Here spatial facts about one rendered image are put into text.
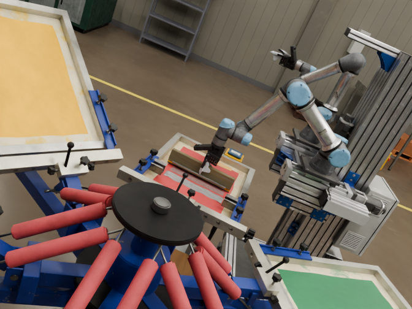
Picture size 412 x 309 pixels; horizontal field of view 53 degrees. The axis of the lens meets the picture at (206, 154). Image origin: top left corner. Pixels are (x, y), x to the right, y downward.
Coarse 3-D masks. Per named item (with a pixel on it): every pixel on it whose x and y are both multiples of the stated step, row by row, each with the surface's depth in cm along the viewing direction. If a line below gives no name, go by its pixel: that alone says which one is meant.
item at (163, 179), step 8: (184, 152) 268; (192, 152) 273; (200, 160) 267; (168, 168) 241; (176, 168) 245; (160, 176) 230; (192, 176) 244; (168, 184) 226; (176, 184) 229; (184, 192) 225
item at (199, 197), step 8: (216, 168) 266; (224, 168) 271; (232, 176) 265; (200, 184) 240; (208, 184) 243; (216, 192) 239; (224, 192) 243; (200, 200) 224; (208, 200) 227; (216, 208) 223
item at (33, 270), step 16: (64, 208) 165; (80, 224) 162; (96, 224) 164; (16, 272) 128; (32, 272) 128; (48, 272) 134; (64, 272) 137; (80, 272) 140; (32, 288) 129; (192, 288) 154; (112, 304) 133; (160, 304) 141
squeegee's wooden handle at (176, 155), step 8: (176, 152) 242; (176, 160) 244; (184, 160) 242; (192, 160) 241; (192, 168) 243; (208, 176) 242; (216, 176) 241; (224, 176) 239; (224, 184) 241; (232, 184) 240
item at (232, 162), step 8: (176, 136) 276; (184, 136) 281; (168, 144) 260; (192, 144) 279; (160, 152) 246; (224, 160) 278; (232, 160) 278; (240, 168) 277; (248, 168) 276; (248, 176) 266; (248, 184) 255; (240, 192) 243
